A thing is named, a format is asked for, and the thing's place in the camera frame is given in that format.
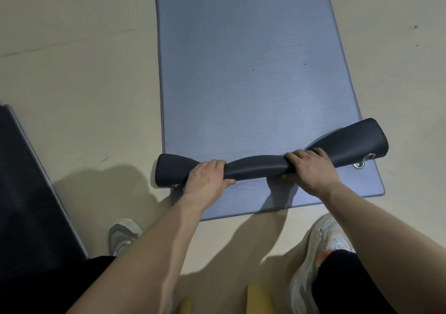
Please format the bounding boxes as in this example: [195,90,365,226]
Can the person's left hand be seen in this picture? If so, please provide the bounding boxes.
[182,159,237,209]

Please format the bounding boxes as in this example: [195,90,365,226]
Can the person's right hand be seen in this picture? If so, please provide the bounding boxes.
[280,147,344,200]

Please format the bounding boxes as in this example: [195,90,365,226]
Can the blue yoga mat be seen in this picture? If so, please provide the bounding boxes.
[154,0,389,222]

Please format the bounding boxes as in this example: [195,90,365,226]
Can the person's right forearm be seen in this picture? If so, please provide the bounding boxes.
[321,181,446,314]

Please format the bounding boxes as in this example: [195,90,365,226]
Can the person's left forearm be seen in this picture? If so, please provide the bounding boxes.
[67,193,205,314]

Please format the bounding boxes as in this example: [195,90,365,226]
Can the person's white orange right shoe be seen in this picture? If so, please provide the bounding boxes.
[287,213,356,314]

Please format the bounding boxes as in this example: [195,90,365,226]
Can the person's white left shoe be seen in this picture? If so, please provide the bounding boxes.
[108,218,144,257]

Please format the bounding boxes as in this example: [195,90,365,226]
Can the yellow object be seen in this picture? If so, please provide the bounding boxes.
[178,282,276,314]

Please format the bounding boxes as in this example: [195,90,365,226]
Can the person's right leg black trousers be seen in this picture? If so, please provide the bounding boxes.
[311,249,398,314]

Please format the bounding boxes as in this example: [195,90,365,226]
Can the person's leg black trousers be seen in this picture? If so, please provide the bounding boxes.
[0,255,117,314]
[311,249,398,314]

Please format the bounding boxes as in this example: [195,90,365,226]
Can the black floor mat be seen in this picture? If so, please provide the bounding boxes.
[0,104,90,280]

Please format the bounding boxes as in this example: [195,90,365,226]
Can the person's left leg black trousers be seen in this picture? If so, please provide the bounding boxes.
[0,255,117,314]

